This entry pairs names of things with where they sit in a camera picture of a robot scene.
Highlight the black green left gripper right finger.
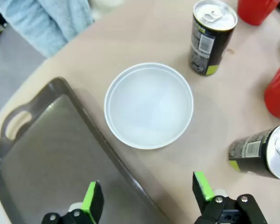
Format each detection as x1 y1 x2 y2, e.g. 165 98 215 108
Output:
192 171 269 224

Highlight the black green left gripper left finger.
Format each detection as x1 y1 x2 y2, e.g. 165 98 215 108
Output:
41 180 105 224

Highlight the red plastic cup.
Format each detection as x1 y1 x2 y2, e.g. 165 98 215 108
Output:
237 0 280 26
264 57 280 119

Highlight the white bowl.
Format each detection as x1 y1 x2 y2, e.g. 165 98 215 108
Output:
104 62 194 150

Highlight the person in blue fleece jacket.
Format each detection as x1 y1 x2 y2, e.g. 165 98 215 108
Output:
0 0 122 58

